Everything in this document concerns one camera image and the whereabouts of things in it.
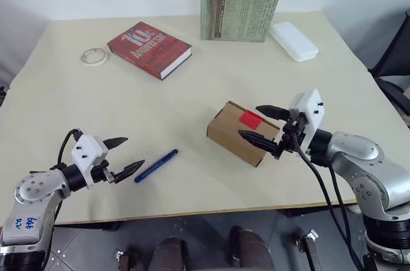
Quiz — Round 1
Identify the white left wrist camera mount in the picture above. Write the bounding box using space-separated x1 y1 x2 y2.
70 135 110 190

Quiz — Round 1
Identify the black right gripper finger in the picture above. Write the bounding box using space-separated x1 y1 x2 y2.
255 104 291 122
238 129 277 156

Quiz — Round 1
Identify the dark rounded shape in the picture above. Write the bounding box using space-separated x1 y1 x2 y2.
229 226 275 271
155 235 190 271

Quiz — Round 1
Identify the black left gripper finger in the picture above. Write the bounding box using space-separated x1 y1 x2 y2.
113 160 145 185
102 137 129 151

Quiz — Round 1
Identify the red hardcover book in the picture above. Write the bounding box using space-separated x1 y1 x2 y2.
106 21 192 81

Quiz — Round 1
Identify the black table frame bracket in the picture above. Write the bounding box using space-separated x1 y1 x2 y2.
277 208 323 219

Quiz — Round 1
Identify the green hardcover book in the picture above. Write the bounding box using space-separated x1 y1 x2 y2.
200 0 283 43

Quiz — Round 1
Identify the red tape seal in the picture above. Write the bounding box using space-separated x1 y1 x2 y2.
239 110 263 130

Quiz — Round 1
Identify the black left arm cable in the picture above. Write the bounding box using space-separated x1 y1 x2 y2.
43 128 83 271

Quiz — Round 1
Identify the white plastic case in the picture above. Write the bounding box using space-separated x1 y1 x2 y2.
268 21 320 62

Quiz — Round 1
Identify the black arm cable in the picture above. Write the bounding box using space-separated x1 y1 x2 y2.
296 136 366 271
43 128 83 271

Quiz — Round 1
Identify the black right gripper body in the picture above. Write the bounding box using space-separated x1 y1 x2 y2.
272 113 308 160

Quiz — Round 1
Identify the brown cardboard box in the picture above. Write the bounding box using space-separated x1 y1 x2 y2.
206 101 281 168

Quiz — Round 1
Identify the blue pen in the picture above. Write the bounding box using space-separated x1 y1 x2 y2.
133 148 179 184

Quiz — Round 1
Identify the white tape roll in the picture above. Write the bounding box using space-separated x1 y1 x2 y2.
80 47 109 67

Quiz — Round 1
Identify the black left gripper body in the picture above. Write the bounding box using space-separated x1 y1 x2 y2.
91 160 118 185

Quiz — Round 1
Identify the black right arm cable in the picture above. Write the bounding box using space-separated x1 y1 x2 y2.
296 136 366 271

